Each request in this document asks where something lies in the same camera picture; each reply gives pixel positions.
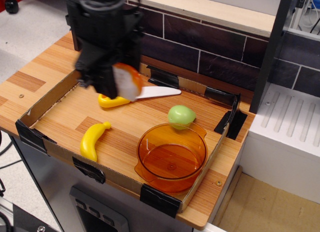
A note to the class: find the black vertical post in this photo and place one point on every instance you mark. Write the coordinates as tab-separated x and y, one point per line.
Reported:
280	25

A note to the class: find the grey toy oven front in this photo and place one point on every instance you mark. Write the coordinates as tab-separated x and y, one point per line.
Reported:
96	216

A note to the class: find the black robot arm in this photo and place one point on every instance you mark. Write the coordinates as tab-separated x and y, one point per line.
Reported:
98	6

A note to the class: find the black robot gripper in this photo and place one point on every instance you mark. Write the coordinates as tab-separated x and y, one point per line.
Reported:
104	40

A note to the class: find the yellow handled toy knife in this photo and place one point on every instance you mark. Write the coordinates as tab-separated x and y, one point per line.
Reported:
147	92

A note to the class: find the green toy apple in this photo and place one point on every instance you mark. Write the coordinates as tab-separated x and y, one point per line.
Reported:
181	117

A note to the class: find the yellow toy banana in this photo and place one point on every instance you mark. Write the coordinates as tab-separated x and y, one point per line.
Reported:
89	139

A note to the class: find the black caster wheel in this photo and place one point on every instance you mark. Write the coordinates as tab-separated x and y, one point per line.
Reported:
11	6

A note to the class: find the orange and white toy sushi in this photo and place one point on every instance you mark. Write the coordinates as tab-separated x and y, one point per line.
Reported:
127	81

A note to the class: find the white toy sink drainboard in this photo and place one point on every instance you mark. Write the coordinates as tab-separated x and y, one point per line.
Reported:
283	144

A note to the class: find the orange transparent plastic pot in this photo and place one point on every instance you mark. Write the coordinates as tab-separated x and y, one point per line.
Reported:
171	156

